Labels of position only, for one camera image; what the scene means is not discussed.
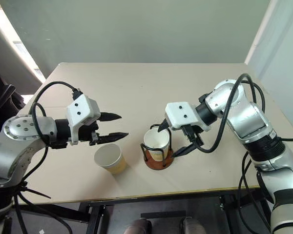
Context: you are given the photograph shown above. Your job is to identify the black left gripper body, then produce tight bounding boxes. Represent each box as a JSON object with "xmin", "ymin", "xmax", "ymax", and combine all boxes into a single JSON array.
[{"xmin": 77, "ymin": 121, "xmax": 100, "ymax": 147}]

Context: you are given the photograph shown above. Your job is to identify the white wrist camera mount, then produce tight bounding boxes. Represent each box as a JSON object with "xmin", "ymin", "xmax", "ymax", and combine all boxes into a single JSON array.
[
  {"xmin": 165, "ymin": 100, "xmax": 212, "ymax": 133},
  {"xmin": 66, "ymin": 94, "xmax": 101, "ymax": 146}
]

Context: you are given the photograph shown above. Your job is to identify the black zip tie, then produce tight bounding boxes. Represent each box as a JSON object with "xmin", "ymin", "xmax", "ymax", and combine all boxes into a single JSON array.
[{"xmin": 15, "ymin": 181, "xmax": 52, "ymax": 199}]

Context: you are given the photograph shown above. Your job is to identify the white paper cup yellow print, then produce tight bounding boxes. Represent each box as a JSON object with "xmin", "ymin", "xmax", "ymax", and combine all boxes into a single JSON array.
[
  {"xmin": 143, "ymin": 128, "xmax": 170, "ymax": 162},
  {"xmin": 93, "ymin": 143, "xmax": 127, "ymax": 175}
]

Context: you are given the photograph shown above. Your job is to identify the black wire cup holder wooden base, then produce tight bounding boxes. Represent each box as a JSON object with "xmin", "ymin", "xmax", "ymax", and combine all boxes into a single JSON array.
[{"xmin": 139, "ymin": 123, "xmax": 175, "ymax": 171}]

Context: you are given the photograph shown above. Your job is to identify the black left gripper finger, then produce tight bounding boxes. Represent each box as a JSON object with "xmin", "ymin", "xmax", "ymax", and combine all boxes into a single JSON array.
[
  {"xmin": 99, "ymin": 112, "xmax": 123, "ymax": 123},
  {"xmin": 97, "ymin": 132, "xmax": 129, "ymax": 145}
]

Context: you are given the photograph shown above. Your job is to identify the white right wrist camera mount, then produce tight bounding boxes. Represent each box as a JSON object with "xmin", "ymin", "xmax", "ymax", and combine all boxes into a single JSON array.
[{"xmin": 165, "ymin": 100, "xmax": 212, "ymax": 133}]

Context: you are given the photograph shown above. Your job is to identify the black cable under left arm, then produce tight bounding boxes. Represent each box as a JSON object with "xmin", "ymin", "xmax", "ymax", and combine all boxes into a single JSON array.
[{"xmin": 12, "ymin": 191, "xmax": 74, "ymax": 234}]

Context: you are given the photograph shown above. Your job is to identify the black metal table frame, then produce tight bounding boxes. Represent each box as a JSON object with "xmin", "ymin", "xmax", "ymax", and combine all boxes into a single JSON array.
[{"xmin": 78, "ymin": 188, "xmax": 262, "ymax": 234}]

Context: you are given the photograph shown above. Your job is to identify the black bag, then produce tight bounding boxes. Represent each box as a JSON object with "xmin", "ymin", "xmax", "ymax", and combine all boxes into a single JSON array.
[{"xmin": 0, "ymin": 58, "xmax": 27, "ymax": 141}]

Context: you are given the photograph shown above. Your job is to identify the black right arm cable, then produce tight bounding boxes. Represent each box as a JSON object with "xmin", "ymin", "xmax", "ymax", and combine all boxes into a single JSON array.
[{"xmin": 183, "ymin": 73, "xmax": 266, "ymax": 154}]

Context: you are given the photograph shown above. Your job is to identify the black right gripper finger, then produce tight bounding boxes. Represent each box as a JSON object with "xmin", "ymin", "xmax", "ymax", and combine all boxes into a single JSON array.
[
  {"xmin": 172, "ymin": 143, "xmax": 199, "ymax": 158},
  {"xmin": 157, "ymin": 118, "xmax": 170, "ymax": 134}
]

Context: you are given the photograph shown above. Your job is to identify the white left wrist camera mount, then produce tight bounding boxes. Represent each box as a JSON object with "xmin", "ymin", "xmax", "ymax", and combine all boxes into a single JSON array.
[{"xmin": 66, "ymin": 94, "xmax": 101, "ymax": 146}]

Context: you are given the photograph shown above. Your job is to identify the black cables under right arm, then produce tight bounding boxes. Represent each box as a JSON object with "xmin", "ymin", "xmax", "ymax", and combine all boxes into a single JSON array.
[{"xmin": 237, "ymin": 151, "xmax": 273, "ymax": 234}]

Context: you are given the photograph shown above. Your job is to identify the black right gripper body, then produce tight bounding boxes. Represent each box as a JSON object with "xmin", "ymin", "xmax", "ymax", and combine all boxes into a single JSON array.
[{"xmin": 181, "ymin": 124, "xmax": 205, "ymax": 147}]

